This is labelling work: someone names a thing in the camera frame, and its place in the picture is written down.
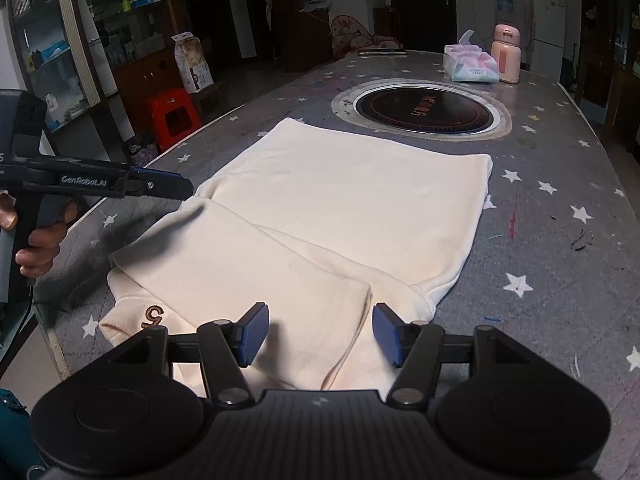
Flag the white printed bag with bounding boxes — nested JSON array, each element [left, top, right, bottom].
[[171, 32, 215, 95]]

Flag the cream white garment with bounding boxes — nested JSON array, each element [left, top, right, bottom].
[[99, 117, 494, 397]]

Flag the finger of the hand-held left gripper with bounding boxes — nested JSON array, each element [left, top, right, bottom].
[[123, 167, 194, 201]]

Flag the pink cartoon chair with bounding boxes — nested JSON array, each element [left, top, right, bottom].
[[330, 14, 401, 61]]

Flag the person's left hand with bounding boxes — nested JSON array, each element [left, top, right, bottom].
[[0, 193, 79, 277]]

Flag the dark wooden cabinet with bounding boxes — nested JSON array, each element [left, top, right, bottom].
[[575, 0, 640, 153]]

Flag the white refrigerator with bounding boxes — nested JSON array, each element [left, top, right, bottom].
[[530, 0, 568, 74]]

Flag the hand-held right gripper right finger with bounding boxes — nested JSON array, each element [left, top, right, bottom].
[[372, 303, 535, 409]]

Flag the red plastic stool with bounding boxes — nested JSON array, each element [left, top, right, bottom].
[[146, 88, 203, 154]]

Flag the round black induction cooktop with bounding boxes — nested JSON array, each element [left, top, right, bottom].
[[332, 79, 513, 138]]

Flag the grey star tablecloth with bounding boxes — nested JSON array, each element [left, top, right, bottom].
[[33, 50, 640, 480]]

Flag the pink bottle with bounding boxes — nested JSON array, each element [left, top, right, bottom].
[[490, 24, 521, 85]]

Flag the white tissue pack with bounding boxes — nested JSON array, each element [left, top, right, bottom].
[[442, 30, 500, 84]]

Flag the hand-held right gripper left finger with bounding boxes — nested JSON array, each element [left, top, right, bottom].
[[107, 302, 271, 407]]

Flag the glass display cabinet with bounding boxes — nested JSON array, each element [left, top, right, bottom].
[[4, 0, 187, 136]]

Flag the teal clothing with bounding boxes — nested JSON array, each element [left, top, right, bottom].
[[0, 388, 49, 480]]

